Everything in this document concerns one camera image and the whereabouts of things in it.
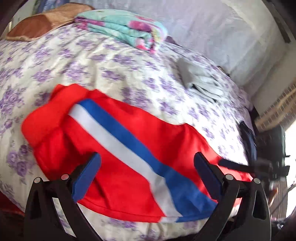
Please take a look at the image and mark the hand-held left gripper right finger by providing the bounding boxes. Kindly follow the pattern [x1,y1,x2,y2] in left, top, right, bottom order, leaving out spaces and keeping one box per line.
[194,152,271,241]

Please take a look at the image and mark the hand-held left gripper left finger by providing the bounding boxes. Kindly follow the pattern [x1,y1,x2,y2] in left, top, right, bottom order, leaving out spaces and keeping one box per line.
[23,152,102,241]

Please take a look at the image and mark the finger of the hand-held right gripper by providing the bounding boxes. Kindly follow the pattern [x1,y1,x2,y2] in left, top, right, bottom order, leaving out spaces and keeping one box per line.
[218,158,258,174]

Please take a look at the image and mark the red striped shirt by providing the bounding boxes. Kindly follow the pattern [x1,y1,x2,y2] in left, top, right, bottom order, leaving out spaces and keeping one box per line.
[21,83,253,224]

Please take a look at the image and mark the navy blue pants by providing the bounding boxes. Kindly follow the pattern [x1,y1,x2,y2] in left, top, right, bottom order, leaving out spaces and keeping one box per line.
[239,120,258,164]

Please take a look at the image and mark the folded grey pants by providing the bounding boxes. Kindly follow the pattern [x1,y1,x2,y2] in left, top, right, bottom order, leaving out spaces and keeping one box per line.
[177,57,228,100]

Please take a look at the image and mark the window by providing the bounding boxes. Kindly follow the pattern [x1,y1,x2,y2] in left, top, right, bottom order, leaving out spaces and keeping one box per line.
[284,128,296,218]

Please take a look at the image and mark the beige checked curtain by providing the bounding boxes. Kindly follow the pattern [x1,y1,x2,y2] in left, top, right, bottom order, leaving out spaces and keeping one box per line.
[252,83,296,133]

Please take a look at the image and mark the purple floral bed sheet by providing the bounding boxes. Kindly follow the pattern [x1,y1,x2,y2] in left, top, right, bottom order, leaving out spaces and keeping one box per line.
[0,23,258,241]

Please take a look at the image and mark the dark purple cloth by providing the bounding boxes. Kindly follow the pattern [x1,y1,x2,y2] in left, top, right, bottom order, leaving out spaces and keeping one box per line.
[165,35,184,47]

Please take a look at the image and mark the folded floral teal blanket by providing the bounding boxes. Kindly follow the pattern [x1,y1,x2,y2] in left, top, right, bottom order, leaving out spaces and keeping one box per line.
[74,10,168,54]

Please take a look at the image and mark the brown satin pillow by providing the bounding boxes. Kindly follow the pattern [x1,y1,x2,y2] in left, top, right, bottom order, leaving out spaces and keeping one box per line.
[6,2,95,42]

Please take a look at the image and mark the blue printed bedding bag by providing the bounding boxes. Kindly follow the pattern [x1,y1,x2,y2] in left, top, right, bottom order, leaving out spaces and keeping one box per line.
[32,0,78,8]

